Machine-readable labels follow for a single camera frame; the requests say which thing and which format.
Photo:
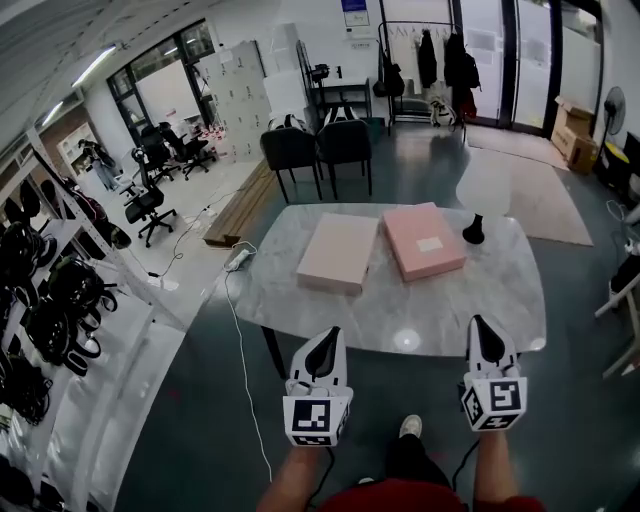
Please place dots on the black mesh office chair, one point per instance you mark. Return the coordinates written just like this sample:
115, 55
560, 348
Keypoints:
145, 197
187, 145

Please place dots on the person's black trouser leg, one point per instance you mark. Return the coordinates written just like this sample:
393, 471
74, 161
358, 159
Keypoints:
415, 462

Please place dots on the black metal shelf unit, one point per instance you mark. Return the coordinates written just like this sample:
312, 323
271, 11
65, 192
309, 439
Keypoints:
340, 95

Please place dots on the pink box white label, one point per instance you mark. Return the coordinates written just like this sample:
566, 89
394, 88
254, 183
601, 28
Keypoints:
422, 240

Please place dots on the row of black headsets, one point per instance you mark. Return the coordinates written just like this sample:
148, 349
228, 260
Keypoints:
45, 310

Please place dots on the white side table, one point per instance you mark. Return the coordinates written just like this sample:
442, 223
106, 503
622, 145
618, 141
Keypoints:
627, 300

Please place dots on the brown cardboard box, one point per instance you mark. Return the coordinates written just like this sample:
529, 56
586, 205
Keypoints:
572, 135

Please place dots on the yellow lidded black bin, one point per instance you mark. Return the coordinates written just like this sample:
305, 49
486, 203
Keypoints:
616, 160

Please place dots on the person's right forearm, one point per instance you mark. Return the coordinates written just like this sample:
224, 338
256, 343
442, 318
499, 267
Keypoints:
492, 465

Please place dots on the black hanging jacket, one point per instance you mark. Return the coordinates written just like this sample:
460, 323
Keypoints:
459, 65
427, 60

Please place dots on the person's white shoe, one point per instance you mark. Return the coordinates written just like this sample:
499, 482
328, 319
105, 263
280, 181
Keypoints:
411, 426

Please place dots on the white power strip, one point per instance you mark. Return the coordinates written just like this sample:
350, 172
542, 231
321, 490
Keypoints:
238, 259

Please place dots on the black standing fan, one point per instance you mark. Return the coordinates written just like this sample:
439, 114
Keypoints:
614, 107

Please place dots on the beige floor rug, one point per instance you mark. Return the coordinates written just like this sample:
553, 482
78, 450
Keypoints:
540, 200

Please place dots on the person's red shirt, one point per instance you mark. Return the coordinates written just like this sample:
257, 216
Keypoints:
400, 497

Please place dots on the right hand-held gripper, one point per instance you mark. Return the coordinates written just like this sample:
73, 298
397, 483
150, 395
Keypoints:
495, 404

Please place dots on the table lamp black base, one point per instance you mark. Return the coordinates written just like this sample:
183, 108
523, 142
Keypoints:
474, 232

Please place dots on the person's left forearm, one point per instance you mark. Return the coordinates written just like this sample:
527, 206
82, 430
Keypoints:
292, 480

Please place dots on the black table leg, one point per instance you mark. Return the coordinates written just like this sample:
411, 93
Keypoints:
274, 352

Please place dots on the wooden slatted bench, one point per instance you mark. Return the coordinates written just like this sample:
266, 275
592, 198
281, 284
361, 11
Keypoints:
240, 210

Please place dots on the dark upholstered chair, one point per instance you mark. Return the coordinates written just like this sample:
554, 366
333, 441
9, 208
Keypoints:
290, 150
345, 145

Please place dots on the black coat rack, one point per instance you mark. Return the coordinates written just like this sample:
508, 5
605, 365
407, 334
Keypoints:
425, 70

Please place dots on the grey metal locker cabinet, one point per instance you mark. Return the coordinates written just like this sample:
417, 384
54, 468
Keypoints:
242, 95

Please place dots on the light pink box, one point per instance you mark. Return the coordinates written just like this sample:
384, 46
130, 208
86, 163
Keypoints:
335, 252

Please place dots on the white metal shelf rack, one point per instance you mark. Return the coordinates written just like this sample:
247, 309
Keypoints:
125, 280

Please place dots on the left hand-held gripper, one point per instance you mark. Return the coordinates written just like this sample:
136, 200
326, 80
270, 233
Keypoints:
311, 416

